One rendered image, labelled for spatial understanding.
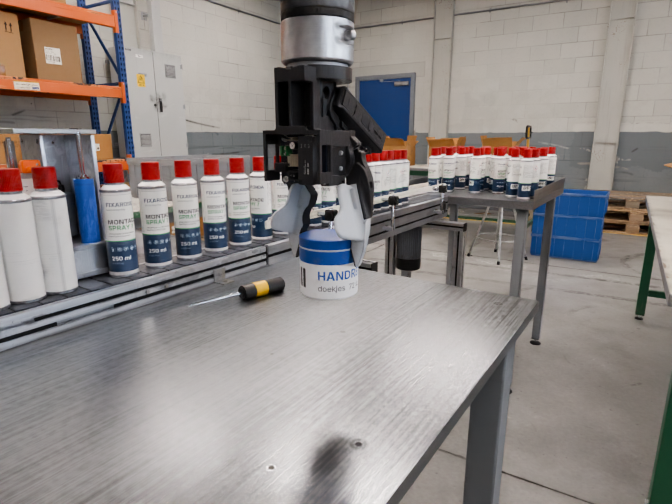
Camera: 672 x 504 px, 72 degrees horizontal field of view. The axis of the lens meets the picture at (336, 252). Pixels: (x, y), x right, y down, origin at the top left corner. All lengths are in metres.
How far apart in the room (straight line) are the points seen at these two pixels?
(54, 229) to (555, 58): 7.34
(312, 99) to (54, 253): 0.54
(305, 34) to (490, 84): 7.44
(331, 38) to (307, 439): 0.40
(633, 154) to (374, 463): 7.28
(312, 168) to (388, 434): 0.28
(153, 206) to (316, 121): 0.53
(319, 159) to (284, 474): 0.30
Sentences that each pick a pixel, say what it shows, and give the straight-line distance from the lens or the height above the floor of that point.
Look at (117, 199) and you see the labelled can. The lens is 0.91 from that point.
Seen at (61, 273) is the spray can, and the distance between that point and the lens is 0.88.
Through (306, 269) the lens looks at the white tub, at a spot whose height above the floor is 0.98.
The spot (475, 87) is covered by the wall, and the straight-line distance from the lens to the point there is 7.95.
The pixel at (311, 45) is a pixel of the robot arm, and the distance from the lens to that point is 0.49.
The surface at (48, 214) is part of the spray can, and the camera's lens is 0.86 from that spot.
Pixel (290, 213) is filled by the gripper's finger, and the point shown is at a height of 1.04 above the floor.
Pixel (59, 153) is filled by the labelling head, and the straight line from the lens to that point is 1.05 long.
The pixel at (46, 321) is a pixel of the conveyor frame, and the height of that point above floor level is 0.85.
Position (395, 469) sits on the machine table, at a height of 0.83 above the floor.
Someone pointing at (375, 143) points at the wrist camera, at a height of 1.12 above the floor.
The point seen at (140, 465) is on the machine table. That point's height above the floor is 0.83.
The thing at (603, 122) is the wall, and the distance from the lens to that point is 7.58.
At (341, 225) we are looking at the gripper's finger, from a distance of 0.48.
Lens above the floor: 1.13
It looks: 14 degrees down
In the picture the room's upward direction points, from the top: straight up
